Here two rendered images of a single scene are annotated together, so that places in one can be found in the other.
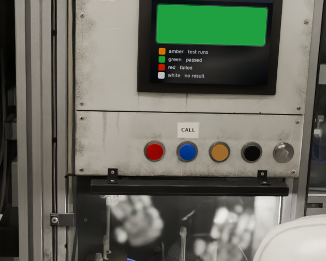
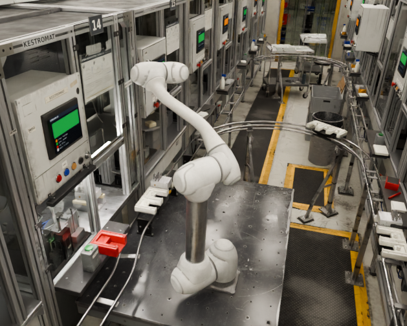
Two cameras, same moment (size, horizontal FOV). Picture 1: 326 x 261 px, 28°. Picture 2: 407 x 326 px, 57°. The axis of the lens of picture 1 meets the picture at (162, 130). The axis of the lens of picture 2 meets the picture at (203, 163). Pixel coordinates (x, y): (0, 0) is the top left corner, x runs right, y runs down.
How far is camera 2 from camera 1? 1.28 m
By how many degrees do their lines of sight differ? 66
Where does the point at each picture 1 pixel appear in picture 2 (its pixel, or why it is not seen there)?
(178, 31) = (59, 130)
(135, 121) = (51, 171)
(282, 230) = (184, 173)
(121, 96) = (45, 165)
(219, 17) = (67, 119)
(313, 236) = (193, 170)
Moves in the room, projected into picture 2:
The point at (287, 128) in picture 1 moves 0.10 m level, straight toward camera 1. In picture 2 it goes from (85, 146) to (100, 151)
